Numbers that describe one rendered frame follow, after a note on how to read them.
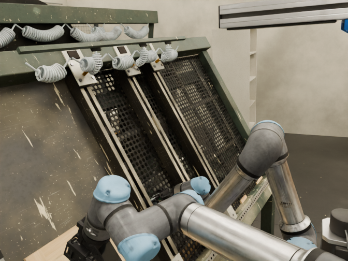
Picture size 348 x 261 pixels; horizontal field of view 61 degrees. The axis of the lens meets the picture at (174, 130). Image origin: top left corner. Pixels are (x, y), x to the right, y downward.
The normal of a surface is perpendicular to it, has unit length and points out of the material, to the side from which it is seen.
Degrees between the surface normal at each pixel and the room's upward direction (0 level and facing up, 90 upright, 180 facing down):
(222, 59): 90
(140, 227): 28
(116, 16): 90
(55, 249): 60
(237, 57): 90
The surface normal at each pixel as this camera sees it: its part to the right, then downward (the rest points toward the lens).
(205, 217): -0.43, -0.77
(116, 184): 0.37, -0.81
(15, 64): 0.68, -0.38
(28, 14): 0.83, 0.11
